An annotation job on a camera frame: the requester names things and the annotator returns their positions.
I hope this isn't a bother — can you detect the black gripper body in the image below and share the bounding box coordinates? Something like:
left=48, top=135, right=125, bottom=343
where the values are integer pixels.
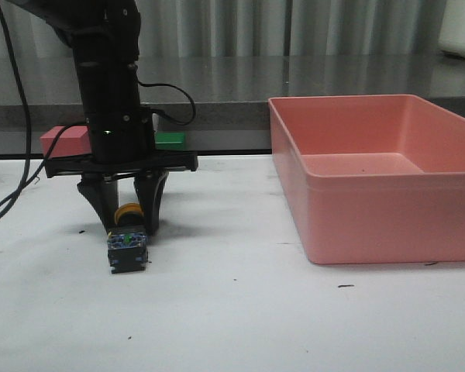
left=44, top=107, right=198, bottom=177

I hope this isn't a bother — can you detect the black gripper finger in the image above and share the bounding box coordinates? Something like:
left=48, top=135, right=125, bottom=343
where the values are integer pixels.
left=77, top=174, right=119, bottom=232
left=133, top=169, right=168, bottom=235

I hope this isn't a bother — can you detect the yellow push button switch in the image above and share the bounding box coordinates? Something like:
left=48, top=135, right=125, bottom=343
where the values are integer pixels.
left=107, top=203, right=149, bottom=274

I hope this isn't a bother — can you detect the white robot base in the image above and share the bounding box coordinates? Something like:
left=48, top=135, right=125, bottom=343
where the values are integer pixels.
left=438, top=0, right=465, bottom=58

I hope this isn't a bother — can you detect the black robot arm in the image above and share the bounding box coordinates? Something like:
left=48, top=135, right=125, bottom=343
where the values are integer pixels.
left=15, top=1, right=198, bottom=235

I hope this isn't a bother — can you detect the green cube block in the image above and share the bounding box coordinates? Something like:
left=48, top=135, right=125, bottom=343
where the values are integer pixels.
left=154, top=132, right=187, bottom=150

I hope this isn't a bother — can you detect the pink cube block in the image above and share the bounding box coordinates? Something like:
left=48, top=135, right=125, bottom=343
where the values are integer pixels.
left=40, top=126, right=91, bottom=158

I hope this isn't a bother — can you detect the grey stone counter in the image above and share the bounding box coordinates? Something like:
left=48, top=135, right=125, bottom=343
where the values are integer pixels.
left=0, top=54, right=465, bottom=158

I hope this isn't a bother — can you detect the pink plastic bin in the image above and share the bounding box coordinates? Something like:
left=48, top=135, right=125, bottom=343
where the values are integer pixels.
left=268, top=95, right=465, bottom=264

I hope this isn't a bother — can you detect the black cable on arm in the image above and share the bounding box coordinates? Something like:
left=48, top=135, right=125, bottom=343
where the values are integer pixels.
left=136, top=79, right=197, bottom=126

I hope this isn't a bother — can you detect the black hanging cable pair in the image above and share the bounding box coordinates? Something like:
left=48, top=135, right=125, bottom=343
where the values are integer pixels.
left=0, top=0, right=88, bottom=232

